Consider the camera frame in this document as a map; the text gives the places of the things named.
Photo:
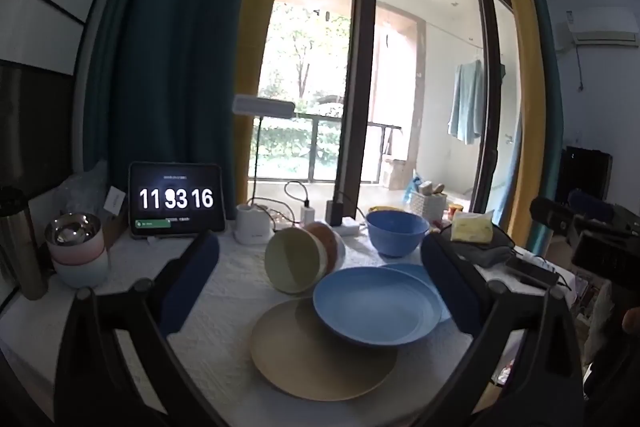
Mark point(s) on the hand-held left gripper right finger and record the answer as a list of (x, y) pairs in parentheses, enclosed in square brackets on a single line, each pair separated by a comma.
[(447, 282)]

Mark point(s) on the white textured tablecloth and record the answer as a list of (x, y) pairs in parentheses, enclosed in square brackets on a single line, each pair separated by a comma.
[(230, 277)]

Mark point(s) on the steel thermos bottle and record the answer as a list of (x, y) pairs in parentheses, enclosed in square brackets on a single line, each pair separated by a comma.
[(20, 252)]

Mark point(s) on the white air conditioner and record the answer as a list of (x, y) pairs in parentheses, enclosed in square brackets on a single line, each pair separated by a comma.
[(600, 29)]

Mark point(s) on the white perforated basket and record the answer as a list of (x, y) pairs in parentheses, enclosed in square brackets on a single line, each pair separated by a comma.
[(427, 207)]

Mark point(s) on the brown round item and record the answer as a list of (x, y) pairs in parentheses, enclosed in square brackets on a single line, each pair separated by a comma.
[(439, 189)]

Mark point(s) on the dark door frame post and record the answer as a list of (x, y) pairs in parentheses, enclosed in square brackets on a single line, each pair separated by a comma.
[(357, 57), (487, 107)]

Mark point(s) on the yellow wipes pack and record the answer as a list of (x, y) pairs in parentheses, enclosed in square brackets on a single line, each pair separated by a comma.
[(387, 209)]

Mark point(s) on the white pink strawberry bowl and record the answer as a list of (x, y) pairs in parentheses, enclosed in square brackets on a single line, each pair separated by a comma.
[(332, 242)]

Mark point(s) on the white card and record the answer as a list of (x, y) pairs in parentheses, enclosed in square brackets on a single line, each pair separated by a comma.
[(115, 202)]

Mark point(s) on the white power strip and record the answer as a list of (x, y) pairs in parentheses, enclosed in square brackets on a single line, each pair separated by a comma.
[(345, 227)]

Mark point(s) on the red can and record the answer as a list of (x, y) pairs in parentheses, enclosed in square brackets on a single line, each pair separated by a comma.
[(455, 212)]

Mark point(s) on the hanging light blue clothes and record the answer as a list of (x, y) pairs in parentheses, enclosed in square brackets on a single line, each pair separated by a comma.
[(467, 102)]

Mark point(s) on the white desk lamp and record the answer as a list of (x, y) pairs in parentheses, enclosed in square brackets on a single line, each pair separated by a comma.
[(252, 227)]

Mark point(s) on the white charger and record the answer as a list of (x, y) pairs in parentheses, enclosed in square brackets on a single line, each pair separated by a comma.
[(307, 213)]

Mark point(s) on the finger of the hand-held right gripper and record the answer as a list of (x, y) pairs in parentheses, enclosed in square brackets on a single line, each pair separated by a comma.
[(552, 213)]

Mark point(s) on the pale white bowl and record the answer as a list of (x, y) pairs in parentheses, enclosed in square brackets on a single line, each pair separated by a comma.
[(82, 274)]

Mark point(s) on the stainless steel bowl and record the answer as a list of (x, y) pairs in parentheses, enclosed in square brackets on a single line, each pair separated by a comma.
[(72, 229)]

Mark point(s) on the teal curtain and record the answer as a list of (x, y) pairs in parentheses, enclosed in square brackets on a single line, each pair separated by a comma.
[(550, 107), (175, 57)]

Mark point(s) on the black tablet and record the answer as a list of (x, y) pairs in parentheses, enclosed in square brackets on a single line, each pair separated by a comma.
[(175, 199)]

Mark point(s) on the yellow curtain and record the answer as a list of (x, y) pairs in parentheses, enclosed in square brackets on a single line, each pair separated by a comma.
[(255, 32), (525, 82)]

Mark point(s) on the pale yellow tissue pack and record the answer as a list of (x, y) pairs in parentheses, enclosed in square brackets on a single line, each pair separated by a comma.
[(470, 227)]

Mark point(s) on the black monitor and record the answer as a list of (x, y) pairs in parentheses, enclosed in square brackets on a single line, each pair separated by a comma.
[(582, 177)]

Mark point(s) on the cardboard box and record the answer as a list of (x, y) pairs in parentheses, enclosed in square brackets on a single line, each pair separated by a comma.
[(394, 172)]

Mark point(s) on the beige plate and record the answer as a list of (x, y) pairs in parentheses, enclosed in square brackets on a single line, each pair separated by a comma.
[(310, 357)]

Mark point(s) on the blue plate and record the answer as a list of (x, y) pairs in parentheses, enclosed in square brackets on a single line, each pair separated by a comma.
[(370, 307), (425, 277)]

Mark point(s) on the black phone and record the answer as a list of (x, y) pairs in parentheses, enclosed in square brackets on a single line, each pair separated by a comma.
[(530, 272)]

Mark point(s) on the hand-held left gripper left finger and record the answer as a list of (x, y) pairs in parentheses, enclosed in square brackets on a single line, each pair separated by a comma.
[(190, 277)]

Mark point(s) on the balcony railing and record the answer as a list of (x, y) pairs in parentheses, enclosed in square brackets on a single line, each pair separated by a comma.
[(312, 147)]

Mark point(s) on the blue plastic bag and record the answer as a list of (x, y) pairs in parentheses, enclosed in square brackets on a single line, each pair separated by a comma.
[(414, 187)]

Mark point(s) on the beige bowl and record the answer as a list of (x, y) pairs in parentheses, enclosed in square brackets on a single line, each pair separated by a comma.
[(292, 262)]

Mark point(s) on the person's right hand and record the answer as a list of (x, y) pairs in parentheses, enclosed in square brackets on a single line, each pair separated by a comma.
[(632, 319)]

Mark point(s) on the clear plastic bag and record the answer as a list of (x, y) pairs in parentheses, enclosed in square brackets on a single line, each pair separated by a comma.
[(80, 192)]

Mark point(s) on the small yellow-green box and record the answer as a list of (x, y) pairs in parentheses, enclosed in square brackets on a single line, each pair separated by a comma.
[(426, 188)]

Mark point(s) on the blue bowl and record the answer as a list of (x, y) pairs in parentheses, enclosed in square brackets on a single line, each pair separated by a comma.
[(395, 232)]

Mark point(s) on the black charger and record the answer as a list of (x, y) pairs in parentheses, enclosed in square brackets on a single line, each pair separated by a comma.
[(334, 213)]

